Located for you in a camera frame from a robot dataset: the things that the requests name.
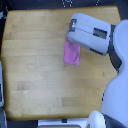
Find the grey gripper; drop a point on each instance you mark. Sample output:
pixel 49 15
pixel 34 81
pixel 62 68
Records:
pixel 72 25

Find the pink cloth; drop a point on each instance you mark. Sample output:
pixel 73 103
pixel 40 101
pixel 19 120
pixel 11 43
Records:
pixel 71 53

